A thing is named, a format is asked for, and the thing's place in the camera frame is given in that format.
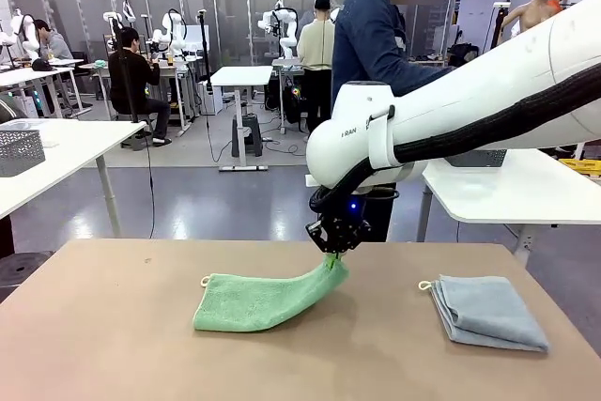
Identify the long white table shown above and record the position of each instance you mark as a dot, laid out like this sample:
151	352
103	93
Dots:
70	147

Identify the grey plastic stool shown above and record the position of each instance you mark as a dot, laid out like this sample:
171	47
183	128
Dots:
246	138

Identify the person in denim jacket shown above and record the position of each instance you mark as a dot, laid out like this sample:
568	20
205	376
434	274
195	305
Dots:
371	35

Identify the yellow crate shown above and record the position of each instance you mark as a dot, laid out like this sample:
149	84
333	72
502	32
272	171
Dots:
582	168

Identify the thin black stand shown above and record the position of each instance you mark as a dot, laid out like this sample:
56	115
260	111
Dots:
205	53

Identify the bare torso mannequin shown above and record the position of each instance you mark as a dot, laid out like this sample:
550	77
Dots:
530	13

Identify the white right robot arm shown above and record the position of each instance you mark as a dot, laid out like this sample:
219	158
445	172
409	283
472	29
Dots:
493	86

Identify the white desk with cap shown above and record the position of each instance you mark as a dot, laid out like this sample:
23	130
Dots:
28	73

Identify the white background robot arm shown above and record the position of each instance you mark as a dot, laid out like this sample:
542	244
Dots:
171	27
287	27
26	32

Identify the green towel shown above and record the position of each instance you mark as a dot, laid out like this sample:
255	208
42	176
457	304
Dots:
253	302

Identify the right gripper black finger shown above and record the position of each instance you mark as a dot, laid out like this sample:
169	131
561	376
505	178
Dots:
324	236
352	239

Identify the person in striped sweater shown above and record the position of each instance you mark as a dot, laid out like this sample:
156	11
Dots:
9	110

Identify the seated person in black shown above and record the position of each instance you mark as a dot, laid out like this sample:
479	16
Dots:
129	77

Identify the light blue towel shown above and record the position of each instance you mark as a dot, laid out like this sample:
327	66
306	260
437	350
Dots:
488	312

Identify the small white standing desk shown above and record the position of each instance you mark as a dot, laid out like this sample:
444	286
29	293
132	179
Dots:
241	76

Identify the black tripod with white top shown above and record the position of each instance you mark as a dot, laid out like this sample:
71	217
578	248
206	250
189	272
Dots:
498	25

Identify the white table with rounded corner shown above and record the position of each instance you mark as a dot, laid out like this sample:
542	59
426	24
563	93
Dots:
507	194

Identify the small grey mesh basket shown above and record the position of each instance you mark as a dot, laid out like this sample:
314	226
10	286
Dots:
19	152

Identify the black weight plate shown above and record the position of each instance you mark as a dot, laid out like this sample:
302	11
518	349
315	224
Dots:
19	269

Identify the seated person in grey hoodie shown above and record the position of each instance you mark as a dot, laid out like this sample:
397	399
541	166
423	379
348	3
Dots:
56	46

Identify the person's right forearm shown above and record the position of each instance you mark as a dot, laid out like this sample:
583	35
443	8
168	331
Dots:
422	79

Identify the clear plastic container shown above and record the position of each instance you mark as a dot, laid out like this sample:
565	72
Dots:
19	125

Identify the black bags pile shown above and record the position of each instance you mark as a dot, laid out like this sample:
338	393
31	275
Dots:
462	54

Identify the standing person in beige shirt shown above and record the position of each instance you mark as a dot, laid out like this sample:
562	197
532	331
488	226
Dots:
317	49

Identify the black cap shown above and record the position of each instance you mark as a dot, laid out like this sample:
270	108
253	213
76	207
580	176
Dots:
41	65

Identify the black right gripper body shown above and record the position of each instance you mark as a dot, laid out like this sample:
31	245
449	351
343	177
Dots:
347	215

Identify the white desk with robot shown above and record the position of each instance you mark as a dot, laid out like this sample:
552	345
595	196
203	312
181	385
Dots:
162	67

